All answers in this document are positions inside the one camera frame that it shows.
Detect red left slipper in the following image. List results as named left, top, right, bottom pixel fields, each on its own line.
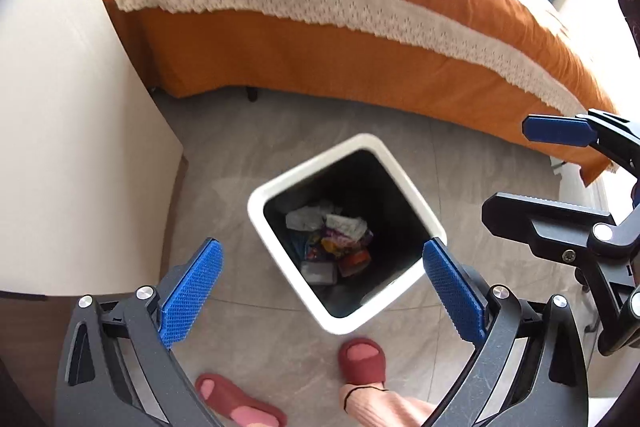
left=194, top=374, right=288, bottom=427

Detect white desk drawer cabinet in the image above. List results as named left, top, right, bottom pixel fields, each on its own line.
left=1, top=0, right=182, bottom=297

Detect white square trash bin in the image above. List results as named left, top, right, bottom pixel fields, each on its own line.
left=247, top=133, right=447, bottom=336

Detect orange bed cover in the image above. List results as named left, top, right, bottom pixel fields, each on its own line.
left=81, top=0, right=618, bottom=188

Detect trash pile inside bin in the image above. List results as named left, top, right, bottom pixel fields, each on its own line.
left=285, top=202, right=373, bottom=286

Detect red right slipper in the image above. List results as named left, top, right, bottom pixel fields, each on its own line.
left=337, top=338, right=386, bottom=386

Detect red slipper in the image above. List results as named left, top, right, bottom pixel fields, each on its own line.
left=194, top=374, right=288, bottom=427
left=337, top=338, right=386, bottom=386

